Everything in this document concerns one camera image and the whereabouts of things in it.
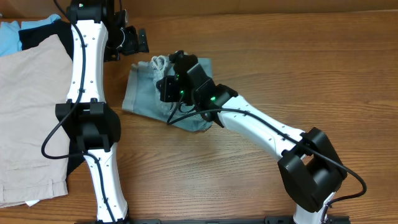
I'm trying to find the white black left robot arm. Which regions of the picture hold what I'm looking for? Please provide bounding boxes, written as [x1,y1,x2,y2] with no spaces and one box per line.
[55,0,149,223]

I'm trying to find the light blue denim shorts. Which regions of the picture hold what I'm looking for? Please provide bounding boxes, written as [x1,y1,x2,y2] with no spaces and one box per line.
[121,55,214,133]

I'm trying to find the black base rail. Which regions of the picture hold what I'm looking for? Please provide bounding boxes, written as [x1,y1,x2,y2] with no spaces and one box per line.
[75,216,351,224]

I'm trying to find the beige shorts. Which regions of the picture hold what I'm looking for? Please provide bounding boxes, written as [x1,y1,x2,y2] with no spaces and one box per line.
[1,35,72,207]

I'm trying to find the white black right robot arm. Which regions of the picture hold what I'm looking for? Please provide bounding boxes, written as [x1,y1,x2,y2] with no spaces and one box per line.
[155,64,349,223]

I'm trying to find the light blue shirt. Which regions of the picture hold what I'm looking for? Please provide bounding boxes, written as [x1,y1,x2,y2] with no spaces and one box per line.
[1,14,61,57]

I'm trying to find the black garment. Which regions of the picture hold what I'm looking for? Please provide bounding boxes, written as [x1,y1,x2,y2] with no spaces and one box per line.
[19,20,84,176]

